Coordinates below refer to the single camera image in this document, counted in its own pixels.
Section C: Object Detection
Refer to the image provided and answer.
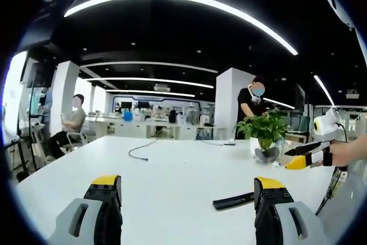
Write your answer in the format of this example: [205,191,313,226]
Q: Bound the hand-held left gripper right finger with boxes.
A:
[253,176,330,245]

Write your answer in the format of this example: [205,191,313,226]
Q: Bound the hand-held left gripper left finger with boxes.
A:
[47,174,123,245]

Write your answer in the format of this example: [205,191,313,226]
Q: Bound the black remote control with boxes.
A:
[212,192,256,211]

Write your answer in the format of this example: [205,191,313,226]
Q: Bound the person's right hand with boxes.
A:
[331,140,356,168]

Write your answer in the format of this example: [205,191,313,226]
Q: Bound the green potted plant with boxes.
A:
[235,111,289,154]

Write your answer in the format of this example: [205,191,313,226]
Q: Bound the white office chair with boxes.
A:
[60,112,89,148]

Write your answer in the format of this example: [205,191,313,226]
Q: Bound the white square pillar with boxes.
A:
[50,60,80,137]
[214,67,256,139]

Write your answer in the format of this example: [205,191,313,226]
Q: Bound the white background counter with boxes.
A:
[85,115,216,139]

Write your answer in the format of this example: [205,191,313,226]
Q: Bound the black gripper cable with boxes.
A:
[335,123,349,142]

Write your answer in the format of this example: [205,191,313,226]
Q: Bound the grey loose cable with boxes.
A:
[128,138,160,162]

